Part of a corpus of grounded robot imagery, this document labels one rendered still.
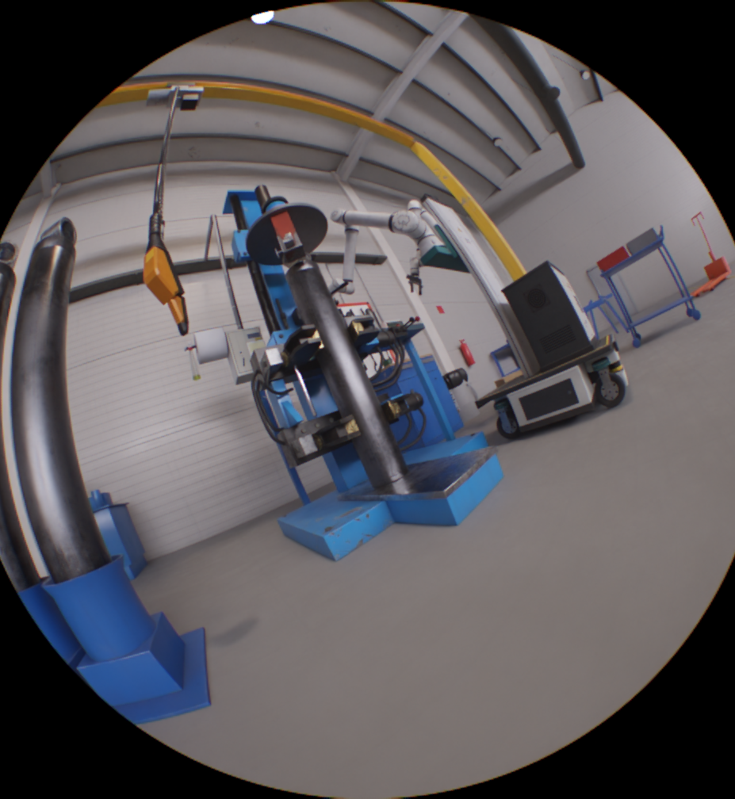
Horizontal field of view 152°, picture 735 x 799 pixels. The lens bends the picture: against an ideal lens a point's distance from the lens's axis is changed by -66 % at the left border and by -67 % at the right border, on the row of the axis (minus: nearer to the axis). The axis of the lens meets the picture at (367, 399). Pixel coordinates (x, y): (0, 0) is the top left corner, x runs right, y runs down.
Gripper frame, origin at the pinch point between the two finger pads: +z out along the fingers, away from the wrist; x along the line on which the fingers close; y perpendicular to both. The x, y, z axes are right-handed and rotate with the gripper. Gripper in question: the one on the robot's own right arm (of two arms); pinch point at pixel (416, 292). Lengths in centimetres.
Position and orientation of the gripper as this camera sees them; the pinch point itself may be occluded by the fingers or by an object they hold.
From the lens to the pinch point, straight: 258.2
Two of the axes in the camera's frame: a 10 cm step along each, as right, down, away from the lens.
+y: 7.2, 0.5, -6.9
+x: 6.9, -1.1, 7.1
